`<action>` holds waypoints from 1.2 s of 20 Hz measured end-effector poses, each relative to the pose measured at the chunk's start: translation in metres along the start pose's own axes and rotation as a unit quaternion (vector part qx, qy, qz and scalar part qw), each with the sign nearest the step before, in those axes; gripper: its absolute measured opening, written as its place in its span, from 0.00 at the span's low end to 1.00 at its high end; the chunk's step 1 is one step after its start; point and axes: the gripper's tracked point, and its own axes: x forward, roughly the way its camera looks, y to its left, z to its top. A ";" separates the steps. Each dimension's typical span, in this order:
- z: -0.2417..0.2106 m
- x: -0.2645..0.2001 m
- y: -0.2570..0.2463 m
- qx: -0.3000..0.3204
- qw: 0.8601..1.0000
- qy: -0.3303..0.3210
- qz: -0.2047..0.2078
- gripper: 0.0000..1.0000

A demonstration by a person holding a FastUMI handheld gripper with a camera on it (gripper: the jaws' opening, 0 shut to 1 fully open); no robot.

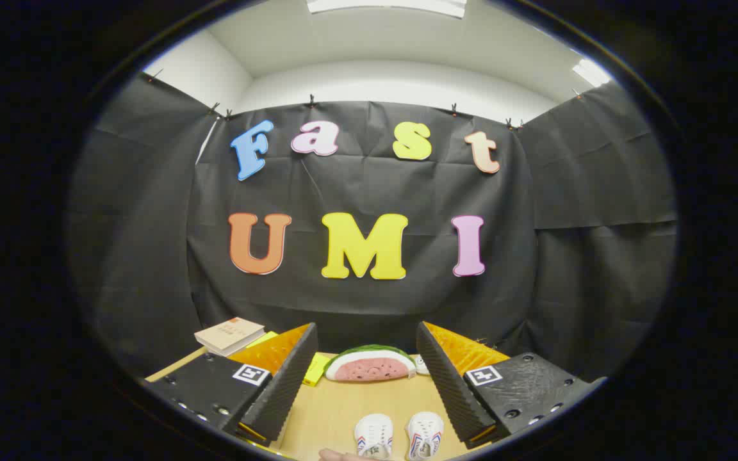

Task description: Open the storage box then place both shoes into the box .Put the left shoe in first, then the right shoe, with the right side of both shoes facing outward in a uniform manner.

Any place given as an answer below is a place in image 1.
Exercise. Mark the beige book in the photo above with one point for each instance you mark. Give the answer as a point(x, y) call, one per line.
point(228, 334)

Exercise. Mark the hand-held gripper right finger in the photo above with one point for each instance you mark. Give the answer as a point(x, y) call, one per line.
point(452, 390)

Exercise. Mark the white plush toy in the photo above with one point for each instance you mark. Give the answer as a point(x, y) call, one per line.
point(421, 365)

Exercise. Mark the white canvas shoe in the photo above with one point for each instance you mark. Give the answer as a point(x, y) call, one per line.
point(425, 430)
point(374, 430)

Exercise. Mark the watermelon slice plush toy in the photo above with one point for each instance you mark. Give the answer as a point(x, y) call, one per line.
point(369, 368)

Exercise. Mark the yellow book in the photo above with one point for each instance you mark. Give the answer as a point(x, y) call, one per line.
point(315, 370)

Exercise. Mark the ceiling light panel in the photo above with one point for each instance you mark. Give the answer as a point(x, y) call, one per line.
point(388, 6)
point(590, 72)

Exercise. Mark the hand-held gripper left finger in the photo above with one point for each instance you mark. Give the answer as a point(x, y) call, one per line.
point(279, 390)

